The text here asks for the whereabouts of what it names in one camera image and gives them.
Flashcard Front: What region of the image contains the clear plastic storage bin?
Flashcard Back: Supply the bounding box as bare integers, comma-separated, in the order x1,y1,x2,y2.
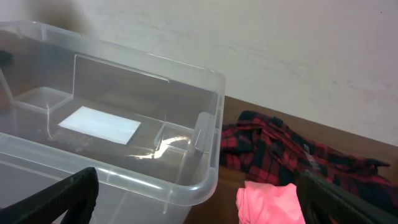
1,21,226,223

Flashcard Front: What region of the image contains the white label in bin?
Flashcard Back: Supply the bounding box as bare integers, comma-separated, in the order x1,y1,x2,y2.
58,106,141,145

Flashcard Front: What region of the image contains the pink folded garment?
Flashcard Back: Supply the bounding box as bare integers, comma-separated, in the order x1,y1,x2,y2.
236,181,305,224

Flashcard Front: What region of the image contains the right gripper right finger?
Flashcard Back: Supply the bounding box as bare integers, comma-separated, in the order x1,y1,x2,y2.
296,170,397,224

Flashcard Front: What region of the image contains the red plaid shirt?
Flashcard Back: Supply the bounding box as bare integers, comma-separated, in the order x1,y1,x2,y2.
220,111,397,215

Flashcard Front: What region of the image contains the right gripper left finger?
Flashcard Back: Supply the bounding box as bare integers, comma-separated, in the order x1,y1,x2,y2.
1,167,99,224

